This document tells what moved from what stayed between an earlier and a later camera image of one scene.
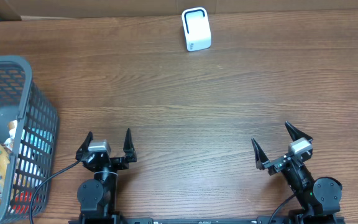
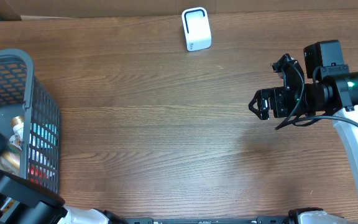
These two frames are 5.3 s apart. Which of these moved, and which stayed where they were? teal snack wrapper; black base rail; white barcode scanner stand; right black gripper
Moved: right black gripper; teal snack wrapper
Stayed: black base rail; white barcode scanner stand
